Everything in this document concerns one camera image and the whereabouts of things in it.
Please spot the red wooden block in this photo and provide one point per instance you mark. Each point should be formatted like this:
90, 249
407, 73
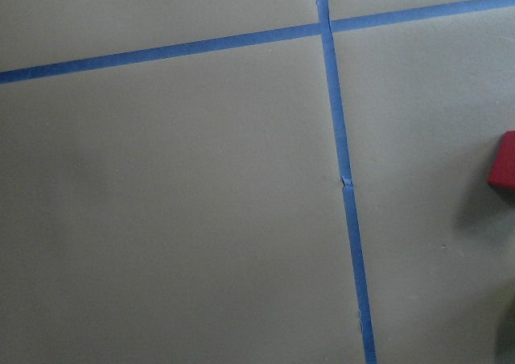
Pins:
501, 175

